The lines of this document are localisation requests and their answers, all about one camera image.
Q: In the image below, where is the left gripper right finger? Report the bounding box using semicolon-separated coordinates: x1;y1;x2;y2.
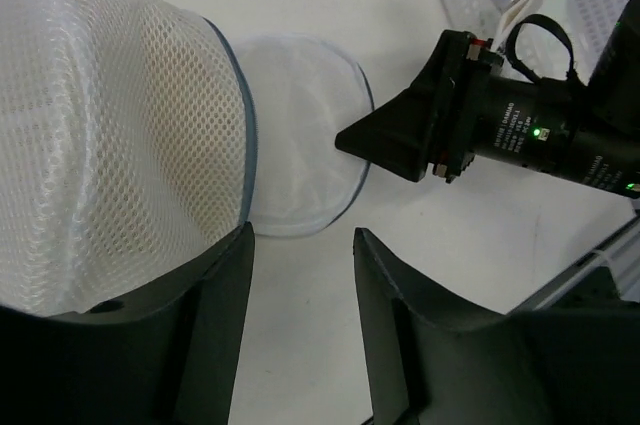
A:
353;228;639;424

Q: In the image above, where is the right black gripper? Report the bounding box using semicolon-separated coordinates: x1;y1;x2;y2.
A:
335;30;584;183

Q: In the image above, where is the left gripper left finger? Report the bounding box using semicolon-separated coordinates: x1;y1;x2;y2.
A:
1;224;255;424

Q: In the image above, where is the white mesh laundry bag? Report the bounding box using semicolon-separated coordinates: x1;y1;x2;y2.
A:
1;0;374;316

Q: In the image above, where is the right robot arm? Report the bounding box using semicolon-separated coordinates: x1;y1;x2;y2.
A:
335;0;639;199

